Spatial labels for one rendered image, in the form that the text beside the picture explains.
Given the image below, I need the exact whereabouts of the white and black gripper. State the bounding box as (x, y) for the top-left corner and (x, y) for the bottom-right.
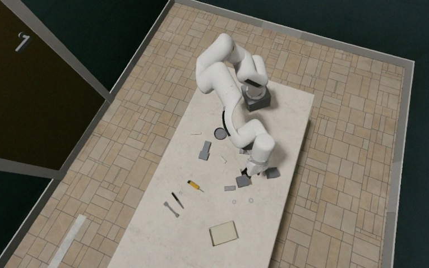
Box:
(241, 158), (270, 179)

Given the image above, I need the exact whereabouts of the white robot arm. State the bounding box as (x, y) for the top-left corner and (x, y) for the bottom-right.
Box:
(196, 33), (275, 165)

